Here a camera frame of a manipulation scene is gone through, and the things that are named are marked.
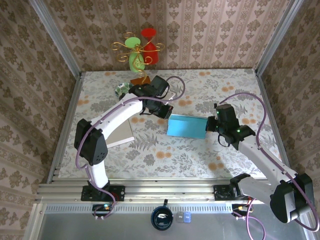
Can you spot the blue paper box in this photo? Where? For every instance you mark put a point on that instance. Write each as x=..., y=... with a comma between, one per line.
x=186, y=126

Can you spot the white cardboard sheet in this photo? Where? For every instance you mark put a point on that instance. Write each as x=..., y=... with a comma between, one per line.
x=122, y=135

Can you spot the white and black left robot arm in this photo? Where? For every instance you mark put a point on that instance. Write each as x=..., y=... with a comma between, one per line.
x=120, y=112

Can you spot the green plastic goblet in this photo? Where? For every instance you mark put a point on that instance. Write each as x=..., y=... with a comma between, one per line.
x=133, y=62

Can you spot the red plastic goblet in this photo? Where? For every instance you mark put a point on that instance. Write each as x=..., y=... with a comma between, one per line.
x=150, y=50

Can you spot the floral tablecloth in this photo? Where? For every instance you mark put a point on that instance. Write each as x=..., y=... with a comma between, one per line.
x=175, y=165

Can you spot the blue memory card case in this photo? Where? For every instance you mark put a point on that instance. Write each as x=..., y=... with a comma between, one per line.
x=187, y=217

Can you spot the clear memory card case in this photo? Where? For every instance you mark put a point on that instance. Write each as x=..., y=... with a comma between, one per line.
x=179, y=217

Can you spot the dark blue mug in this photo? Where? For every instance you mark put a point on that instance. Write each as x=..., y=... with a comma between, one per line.
x=162, y=217

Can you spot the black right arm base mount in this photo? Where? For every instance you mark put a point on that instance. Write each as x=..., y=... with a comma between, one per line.
x=221, y=192

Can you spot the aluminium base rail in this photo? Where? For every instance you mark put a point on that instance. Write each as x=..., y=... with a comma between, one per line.
x=170, y=191

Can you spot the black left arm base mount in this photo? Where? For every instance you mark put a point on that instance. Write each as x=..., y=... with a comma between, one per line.
x=117, y=192

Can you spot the aluminium frame post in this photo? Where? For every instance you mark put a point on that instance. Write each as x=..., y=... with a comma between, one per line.
x=55, y=37
x=277, y=37

